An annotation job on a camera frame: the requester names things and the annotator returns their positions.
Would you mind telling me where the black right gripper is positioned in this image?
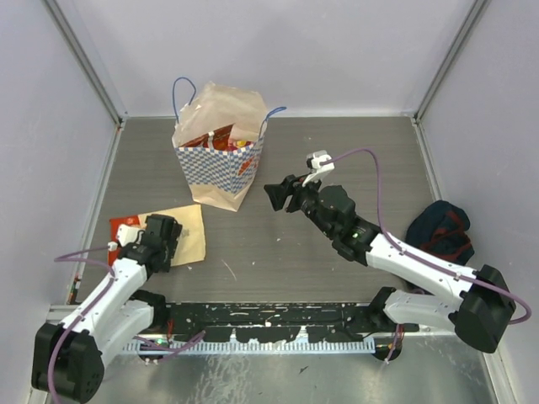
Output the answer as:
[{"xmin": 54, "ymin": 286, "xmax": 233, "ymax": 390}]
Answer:
[{"xmin": 264, "ymin": 171, "xmax": 336, "ymax": 238}]

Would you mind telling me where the cream red cassava chips bag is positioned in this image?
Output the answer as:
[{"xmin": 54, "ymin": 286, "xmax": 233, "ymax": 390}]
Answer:
[{"xmin": 109, "ymin": 205, "xmax": 206, "ymax": 267}]

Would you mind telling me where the aluminium front rail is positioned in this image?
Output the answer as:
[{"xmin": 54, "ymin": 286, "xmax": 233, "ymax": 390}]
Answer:
[{"xmin": 45, "ymin": 305, "xmax": 462, "ymax": 357}]

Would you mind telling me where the red Doritos bag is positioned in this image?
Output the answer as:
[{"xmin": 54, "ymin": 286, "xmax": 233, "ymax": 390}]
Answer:
[{"xmin": 181, "ymin": 125, "xmax": 234, "ymax": 152}]

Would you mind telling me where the right aluminium corner post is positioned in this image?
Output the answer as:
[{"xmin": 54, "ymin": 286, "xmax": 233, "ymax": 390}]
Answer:
[{"xmin": 414, "ymin": 0, "xmax": 493, "ymax": 124}]

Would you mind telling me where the colourful candy bag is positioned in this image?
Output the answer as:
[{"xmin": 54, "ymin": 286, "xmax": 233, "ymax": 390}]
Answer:
[{"xmin": 225, "ymin": 137, "xmax": 253, "ymax": 152}]

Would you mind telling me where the blue checkered paper bag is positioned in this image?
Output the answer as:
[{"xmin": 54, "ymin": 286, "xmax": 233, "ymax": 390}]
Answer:
[{"xmin": 172, "ymin": 77, "xmax": 286, "ymax": 211}]

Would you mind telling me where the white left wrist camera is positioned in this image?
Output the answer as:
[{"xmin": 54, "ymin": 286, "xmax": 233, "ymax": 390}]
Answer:
[{"xmin": 107, "ymin": 224, "xmax": 145, "ymax": 252}]

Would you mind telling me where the aluminium corner post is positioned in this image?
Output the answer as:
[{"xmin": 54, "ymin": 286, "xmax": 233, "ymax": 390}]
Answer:
[
  {"xmin": 42, "ymin": 1, "xmax": 125, "ymax": 126},
  {"xmin": 414, "ymin": 0, "xmax": 493, "ymax": 124}
]

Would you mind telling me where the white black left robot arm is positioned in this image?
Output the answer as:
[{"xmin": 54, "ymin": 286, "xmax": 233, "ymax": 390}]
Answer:
[{"xmin": 30, "ymin": 214, "xmax": 182, "ymax": 403}]

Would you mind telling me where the left aluminium corner post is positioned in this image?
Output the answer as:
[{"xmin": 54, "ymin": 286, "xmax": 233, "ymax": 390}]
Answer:
[{"xmin": 42, "ymin": 1, "xmax": 125, "ymax": 126}]

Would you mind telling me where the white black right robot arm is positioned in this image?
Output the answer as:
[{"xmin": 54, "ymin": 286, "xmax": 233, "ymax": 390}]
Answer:
[{"xmin": 264, "ymin": 175, "xmax": 516, "ymax": 354}]

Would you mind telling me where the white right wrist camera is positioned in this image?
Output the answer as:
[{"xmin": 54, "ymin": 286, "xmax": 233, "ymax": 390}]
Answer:
[{"xmin": 302, "ymin": 150, "xmax": 334, "ymax": 187}]

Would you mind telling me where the dark blue red cloth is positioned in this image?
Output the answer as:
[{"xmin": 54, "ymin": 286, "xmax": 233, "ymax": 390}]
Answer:
[{"xmin": 405, "ymin": 200, "xmax": 475, "ymax": 265}]

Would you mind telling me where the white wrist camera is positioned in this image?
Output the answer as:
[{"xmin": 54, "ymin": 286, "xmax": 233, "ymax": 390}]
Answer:
[
  {"xmin": 107, "ymin": 224, "xmax": 145, "ymax": 252},
  {"xmin": 302, "ymin": 150, "xmax": 334, "ymax": 187}
]

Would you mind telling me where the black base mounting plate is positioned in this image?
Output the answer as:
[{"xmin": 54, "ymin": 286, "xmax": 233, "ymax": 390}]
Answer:
[{"xmin": 150, "ymin": 302, "xmax": 396, "ymax": 343}]

